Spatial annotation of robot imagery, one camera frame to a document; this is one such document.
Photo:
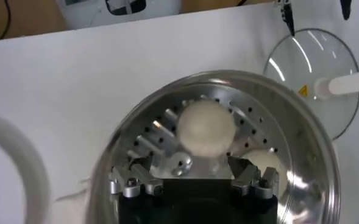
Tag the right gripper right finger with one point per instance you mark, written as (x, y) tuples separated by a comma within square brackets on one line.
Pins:
[(252, 179)]

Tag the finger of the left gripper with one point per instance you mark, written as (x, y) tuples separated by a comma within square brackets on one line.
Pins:
[(287, 15), (346, 9)]

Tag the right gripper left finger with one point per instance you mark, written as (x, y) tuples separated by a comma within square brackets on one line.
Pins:
[(130, 182)]

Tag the white steamed baozi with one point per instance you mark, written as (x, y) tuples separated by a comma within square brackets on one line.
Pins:
[(206, 128), (267, 159)]

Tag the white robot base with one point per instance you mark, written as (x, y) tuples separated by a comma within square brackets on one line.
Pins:
[(84, 15)]

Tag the perforated steel steamer basket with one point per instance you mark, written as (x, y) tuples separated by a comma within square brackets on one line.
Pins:
[(304, 128)]

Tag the white round plate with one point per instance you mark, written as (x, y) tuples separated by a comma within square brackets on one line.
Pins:
[(2, 170)]

